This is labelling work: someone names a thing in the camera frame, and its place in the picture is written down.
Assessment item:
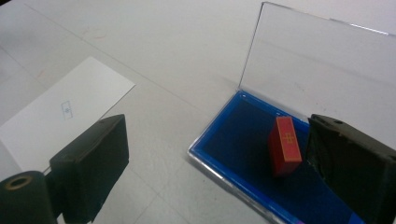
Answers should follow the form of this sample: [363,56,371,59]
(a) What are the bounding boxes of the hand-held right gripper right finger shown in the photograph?
[305,113,396,224]

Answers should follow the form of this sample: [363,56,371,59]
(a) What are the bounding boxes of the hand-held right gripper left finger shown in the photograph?
[49,113,131,224]

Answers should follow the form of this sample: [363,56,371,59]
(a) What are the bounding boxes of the white paper sheet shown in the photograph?
[0,56,136,175]

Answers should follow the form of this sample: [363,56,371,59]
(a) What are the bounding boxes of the red stamp block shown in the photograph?
[267,116,304,178]

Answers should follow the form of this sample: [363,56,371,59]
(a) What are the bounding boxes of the blue ink pad case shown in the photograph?
[187,1,396,224]

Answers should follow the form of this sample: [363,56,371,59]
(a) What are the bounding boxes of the white table cover sheet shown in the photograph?
[0,0,396,224]

